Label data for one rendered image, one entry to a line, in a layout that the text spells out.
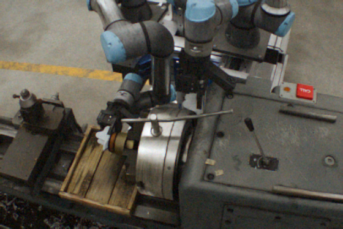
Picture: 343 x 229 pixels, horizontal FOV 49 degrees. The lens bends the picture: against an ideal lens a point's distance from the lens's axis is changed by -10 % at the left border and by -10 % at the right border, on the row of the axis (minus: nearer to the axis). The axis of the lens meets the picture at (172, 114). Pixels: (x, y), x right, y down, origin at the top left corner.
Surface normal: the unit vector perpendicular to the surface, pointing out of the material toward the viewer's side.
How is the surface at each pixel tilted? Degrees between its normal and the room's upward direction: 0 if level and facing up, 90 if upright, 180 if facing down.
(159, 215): 0
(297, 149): 0
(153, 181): 72
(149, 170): 58
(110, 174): 0
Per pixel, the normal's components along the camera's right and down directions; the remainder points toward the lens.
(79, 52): -0.04, -0.65
